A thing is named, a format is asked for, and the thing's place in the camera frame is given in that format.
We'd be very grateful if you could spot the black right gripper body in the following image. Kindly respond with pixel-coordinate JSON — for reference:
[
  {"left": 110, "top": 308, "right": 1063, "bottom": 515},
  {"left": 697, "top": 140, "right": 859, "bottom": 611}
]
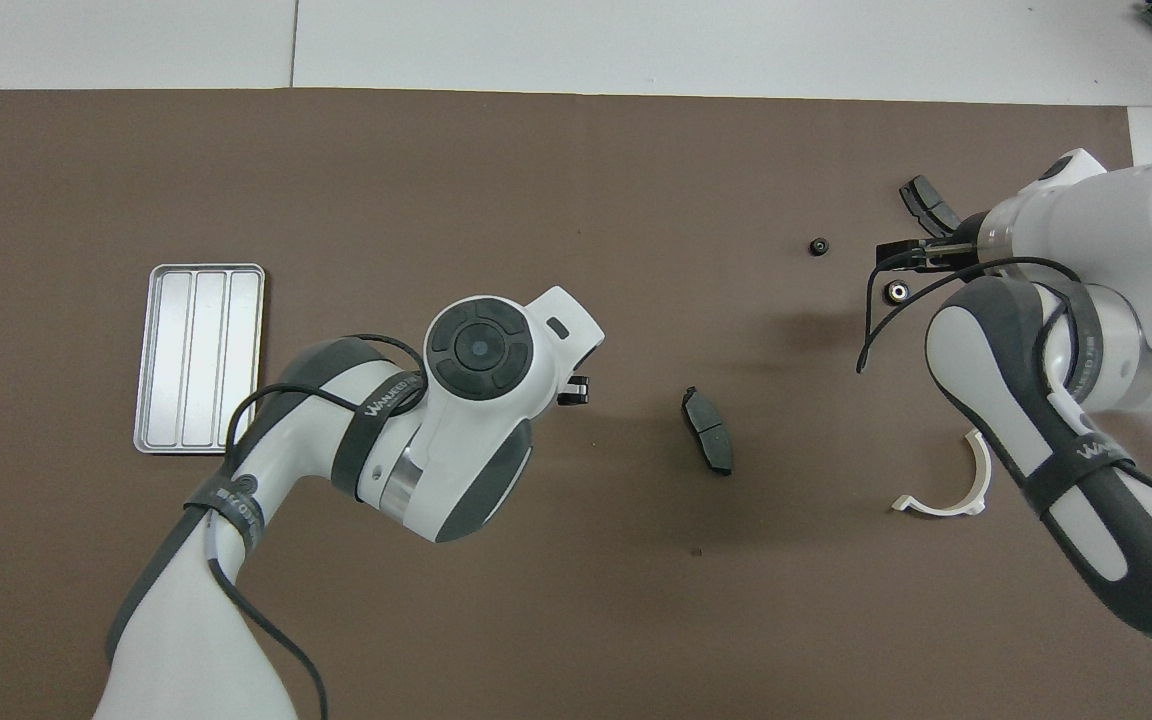
[{"left": 876, "top": 240, "right": 947, "bottom": 271}]

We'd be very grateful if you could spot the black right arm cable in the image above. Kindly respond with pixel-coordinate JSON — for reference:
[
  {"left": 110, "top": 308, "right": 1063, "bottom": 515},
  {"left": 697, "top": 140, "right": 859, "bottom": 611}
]
[{"left": 856, "top": 255, "right": 1082, "bottom": 376}]

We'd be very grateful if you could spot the silver metal tray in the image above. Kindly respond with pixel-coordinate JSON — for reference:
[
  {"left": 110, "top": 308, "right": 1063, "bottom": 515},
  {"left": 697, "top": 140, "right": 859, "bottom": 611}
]
[{"left": 133, "top": 263, "right": 266, "bottom": 456}]

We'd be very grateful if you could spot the brown paper table mat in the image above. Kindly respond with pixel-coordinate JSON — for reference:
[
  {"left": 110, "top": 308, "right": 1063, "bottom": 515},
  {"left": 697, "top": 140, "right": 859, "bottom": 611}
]
[{"left": 0, "top": 88, "right": 1152, "bottom": 720}]

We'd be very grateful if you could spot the white curved plastic bracket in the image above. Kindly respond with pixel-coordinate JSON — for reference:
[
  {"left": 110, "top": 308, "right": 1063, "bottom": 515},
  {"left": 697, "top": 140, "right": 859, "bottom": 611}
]
[{"left": 891, "top": 428, "right": 993, "bottom": 518}]

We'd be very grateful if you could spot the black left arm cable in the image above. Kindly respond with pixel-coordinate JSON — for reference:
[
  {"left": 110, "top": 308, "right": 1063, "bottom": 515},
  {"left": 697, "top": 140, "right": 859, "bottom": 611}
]
[{"left": 204, "top": 333, "right": 429, "bottom": 720}]

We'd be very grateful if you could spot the dark grey brake pad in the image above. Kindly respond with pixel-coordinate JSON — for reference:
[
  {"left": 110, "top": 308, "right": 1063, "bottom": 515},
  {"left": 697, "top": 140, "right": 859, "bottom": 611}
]
[
  {"left": 899, "top": 175, "right": 965, "bottom": 239},
  {"left": 681, "top": 386, "right": 735, "bottom": 478}
]

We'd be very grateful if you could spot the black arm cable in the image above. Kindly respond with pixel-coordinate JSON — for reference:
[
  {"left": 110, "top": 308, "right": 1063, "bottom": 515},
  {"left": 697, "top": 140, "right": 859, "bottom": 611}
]
[
  {"left": 204, "top": 333, "right": 429, "bottom": 720},
  {"left": 856, "top": 255, "right": 1082, "bottom": 376}
]

